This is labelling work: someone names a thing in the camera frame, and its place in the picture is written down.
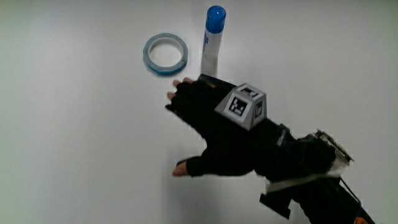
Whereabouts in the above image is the person's right hand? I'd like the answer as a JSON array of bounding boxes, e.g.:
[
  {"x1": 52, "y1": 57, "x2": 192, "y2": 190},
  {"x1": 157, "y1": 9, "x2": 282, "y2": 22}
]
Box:
[{"x1": 164, "y1": 77, "x2": 289, "y2": 179}]

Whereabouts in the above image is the black stapler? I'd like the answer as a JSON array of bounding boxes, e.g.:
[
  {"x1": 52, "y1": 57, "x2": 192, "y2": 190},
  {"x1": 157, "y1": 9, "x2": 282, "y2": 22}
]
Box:
[{"x1": 197, "y1": 73, "x2": 238, "y2": 93}]

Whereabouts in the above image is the blue-capped white glue stick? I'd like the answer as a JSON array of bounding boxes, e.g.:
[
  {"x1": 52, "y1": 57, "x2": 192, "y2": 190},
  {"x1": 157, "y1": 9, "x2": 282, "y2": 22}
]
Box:
[{"x1": 200, "y1": 5, "x2": 227, "y2": 77}]

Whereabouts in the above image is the blue tape roll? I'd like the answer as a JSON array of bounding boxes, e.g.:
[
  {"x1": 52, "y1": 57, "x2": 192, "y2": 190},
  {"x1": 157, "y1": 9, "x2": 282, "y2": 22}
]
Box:
[{"x1": 142, "y1": 32, "x2": 189, "y2": 76}]

